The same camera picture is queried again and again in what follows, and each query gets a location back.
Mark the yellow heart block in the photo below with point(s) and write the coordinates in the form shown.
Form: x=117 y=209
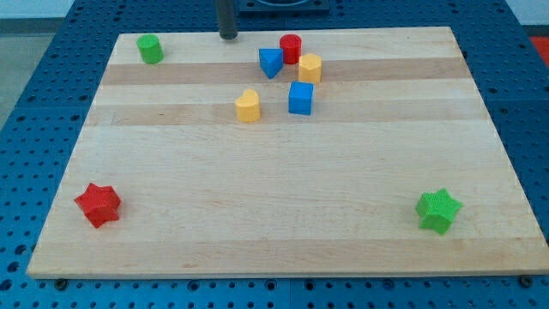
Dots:
x=248 y=106

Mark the blue triangle block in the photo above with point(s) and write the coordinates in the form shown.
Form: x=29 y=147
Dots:
x=271 y=61

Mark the blue cube block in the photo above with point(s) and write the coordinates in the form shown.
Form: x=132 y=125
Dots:
x=300 y=98

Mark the yellow hexagon block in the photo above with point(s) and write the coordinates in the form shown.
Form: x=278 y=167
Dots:
x=310 y=68

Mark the wooden board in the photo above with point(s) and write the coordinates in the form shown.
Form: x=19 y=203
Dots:
x=396 y=114

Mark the red cylinder block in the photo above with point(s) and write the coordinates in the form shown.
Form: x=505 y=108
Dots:
x=291 y=47

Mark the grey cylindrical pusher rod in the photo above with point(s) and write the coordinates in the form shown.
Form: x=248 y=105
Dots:
x=226 y=19

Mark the green cylinder block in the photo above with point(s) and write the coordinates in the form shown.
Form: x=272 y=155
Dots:
x=150 y=48

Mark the green star block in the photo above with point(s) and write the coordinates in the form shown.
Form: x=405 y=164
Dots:
x=437 y=211

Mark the red star block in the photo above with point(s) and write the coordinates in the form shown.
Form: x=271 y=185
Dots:
x=99 y=204

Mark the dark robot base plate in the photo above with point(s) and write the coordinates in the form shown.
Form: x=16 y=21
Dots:
x=283 y=6

